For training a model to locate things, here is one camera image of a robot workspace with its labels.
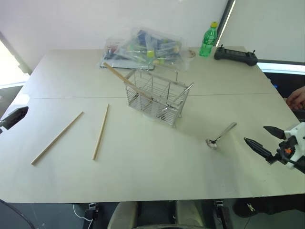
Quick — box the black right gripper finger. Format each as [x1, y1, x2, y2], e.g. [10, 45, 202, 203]
[263, 125, 285, 139]
[243, 137, 275, 161]

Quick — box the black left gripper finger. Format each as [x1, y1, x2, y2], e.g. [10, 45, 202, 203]
[2, 106, 29, 131]

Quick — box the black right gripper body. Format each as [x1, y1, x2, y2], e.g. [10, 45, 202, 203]
[266, 138, 297, 166]

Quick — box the bystander bare hand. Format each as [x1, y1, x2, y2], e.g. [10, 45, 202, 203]
[285, 86, 305, 110]

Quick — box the silver metal spoon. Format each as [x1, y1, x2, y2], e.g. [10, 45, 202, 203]
[205, 122, 238, 151]

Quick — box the wooden chopstick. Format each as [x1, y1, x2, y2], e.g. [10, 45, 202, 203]
[102, 62, 153, 101]
[91, 103, 110, 161]
[30, 111, 84, 166]

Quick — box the black remote controller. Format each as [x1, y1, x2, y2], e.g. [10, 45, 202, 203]
[213, 44, 259, 67]

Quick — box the grey rounded shape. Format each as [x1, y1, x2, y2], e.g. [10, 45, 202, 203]
[107, 201, 139, 229]
[175, 200, 206, 228]

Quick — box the green plastic soda bottle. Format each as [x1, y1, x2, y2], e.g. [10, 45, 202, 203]
[198, 21, 219, 58]

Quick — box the clear plastic bag of items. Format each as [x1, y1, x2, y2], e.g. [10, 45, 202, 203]
[99, 26, 189, 72]

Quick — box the black curved cable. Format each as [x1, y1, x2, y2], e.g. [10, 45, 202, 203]
[0, 198, 34, 229]

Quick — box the silver wire cutlery basket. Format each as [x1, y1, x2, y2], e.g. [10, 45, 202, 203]
[124, 68, 194, 128]

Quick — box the white cable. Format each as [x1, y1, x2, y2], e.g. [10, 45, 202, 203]
[72, 203, 94, 229]

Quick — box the dark window frame post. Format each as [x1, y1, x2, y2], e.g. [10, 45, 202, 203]
[215, 0, 237, 49]

